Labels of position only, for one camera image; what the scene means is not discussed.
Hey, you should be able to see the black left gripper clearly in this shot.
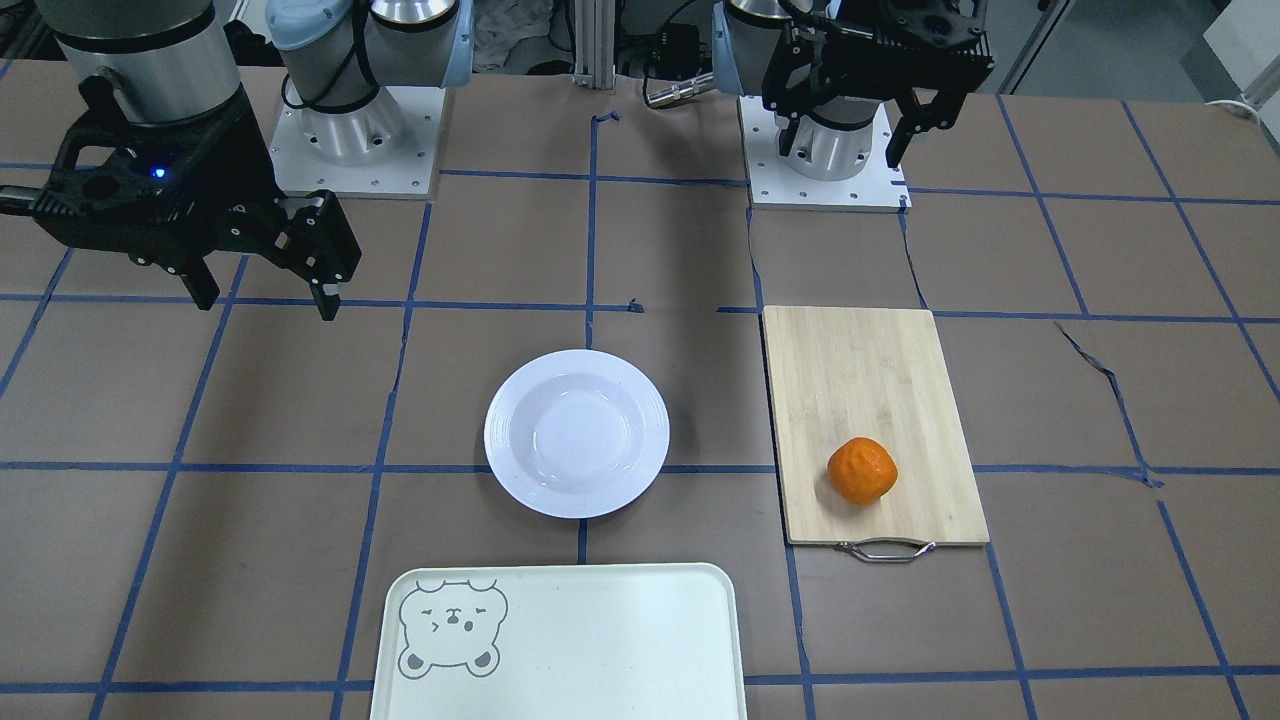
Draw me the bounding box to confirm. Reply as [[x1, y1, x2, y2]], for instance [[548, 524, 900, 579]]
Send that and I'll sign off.
[[762, 1, 996, 168]]

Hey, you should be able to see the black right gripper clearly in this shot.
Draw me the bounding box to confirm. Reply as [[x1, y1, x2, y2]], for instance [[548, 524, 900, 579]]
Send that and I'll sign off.
[[3, 76, 362, 322]]

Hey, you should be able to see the orange mandarin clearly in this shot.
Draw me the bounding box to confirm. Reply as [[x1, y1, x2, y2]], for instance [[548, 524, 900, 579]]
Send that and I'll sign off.
[[826, 437, 899, 506]]

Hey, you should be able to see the white round plate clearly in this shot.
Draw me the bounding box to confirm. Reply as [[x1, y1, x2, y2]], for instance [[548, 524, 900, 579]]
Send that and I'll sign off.
[[483, 348, 671, 519]]

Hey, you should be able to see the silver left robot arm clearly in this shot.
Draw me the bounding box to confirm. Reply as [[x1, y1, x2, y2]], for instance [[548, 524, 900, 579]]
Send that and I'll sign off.
[[713, 1, 995, 181]]

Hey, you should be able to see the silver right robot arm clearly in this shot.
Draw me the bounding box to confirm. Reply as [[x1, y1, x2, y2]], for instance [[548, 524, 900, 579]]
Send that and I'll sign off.
[[3, 1, 474, 320]]

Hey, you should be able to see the pale green bear tray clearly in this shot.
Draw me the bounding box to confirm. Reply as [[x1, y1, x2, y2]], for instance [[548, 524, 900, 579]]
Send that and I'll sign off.
[[370, 562, 748, 719]]

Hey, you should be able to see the silver metal cylinder tool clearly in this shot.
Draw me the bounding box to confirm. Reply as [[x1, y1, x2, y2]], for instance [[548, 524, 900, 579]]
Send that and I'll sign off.
[[641, 72, 716, 110]]

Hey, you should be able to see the bamboo cutting board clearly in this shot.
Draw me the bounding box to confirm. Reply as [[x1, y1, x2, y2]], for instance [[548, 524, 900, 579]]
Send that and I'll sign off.
[[762, 305, 989, 562]]

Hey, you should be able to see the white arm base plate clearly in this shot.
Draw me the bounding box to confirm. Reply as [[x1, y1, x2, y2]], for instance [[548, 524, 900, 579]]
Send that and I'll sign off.
[[739, 96, 913, 213], [268, 86, 448, 200]]

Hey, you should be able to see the aluminium frame post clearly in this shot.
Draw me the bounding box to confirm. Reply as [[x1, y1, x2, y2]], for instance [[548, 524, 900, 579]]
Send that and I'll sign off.
[[567, 0, 617, 92]]

